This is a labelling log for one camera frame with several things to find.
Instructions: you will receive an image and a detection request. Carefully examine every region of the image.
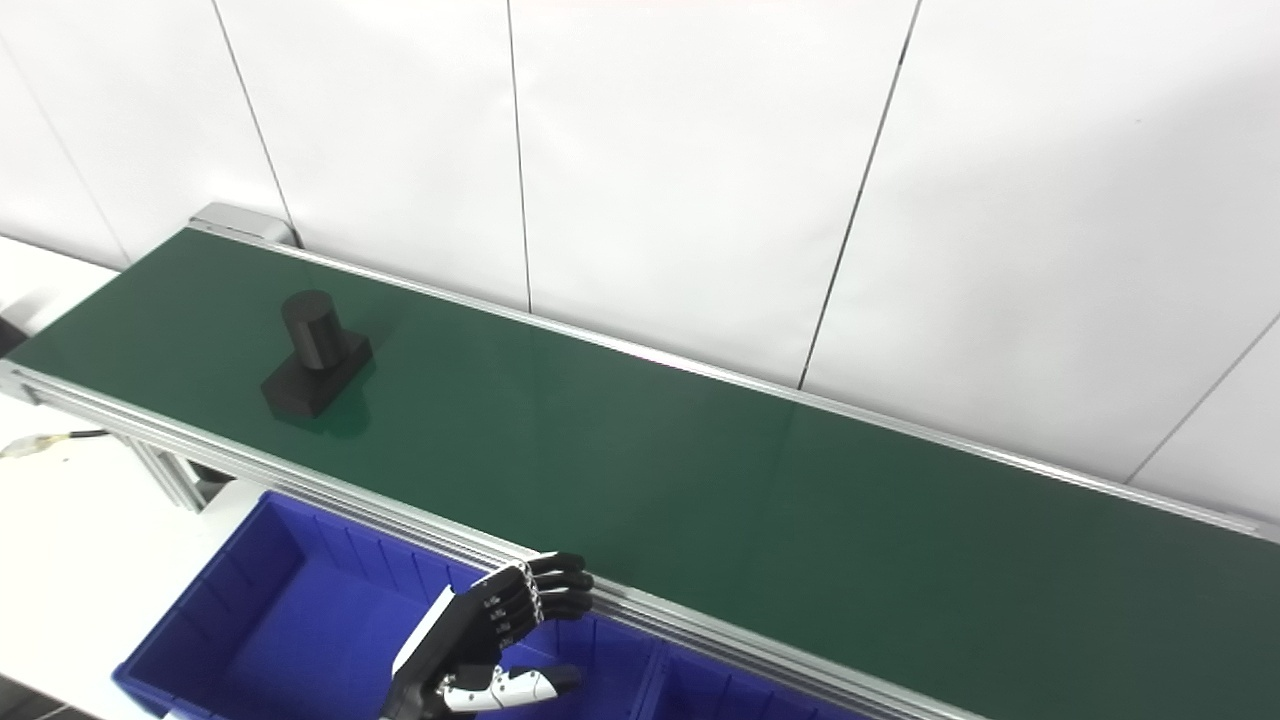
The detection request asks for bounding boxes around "green conveyor belt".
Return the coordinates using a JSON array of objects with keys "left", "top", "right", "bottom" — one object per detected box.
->
[
  {"left": 0, "top": 203, "right": 1280, "bottom": 720},
  {"left": 8, "top": 228, "right": 1280, "bottom": 720}
]

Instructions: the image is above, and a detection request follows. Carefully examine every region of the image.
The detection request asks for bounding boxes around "white cable with black end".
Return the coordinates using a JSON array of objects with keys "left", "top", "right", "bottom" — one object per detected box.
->
[{"left": 0, "top": 430, "right": 109, "bottom": 459}]

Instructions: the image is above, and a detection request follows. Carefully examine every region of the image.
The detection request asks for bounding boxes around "aluminium conveyor support leg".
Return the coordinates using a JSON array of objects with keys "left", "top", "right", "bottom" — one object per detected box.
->
[{"left": 120, "top": 435, "right": 236, "bottom": 513}]

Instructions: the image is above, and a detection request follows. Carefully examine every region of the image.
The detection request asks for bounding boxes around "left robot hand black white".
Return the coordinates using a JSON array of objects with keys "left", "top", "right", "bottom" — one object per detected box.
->
[{"left": 380, "top": 552, "right": 596, "bottom": 720}]

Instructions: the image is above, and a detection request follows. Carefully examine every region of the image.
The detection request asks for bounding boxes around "black cylinder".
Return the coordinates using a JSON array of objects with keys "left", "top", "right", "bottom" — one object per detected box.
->
[{"left": 261, "top": 290, "right": 374, "bottom": 419}]

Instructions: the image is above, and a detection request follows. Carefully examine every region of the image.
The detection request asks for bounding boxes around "blue plastic bin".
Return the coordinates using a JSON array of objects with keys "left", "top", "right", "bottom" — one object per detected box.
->
[
  {"left": 113, "top": 490, "right": 661, "bottom": 720},
  {"left": 640, "top": 650, "right": 871, "bottom": 720}
]

